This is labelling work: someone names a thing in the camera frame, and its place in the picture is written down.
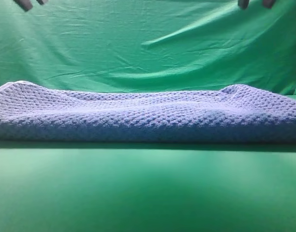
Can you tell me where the blue waffle-weave towel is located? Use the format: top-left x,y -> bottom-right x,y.
0,81 -> 296,143

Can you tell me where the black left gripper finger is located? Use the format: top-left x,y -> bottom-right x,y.
14,0 -> 33,11
37,0 -> 46,5

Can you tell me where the green backdrop cloth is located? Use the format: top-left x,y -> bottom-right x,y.
0,0 -> 296,95

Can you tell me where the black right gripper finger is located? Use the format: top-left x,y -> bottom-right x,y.
237,0 -> 250,10
262,0 -> 275,9

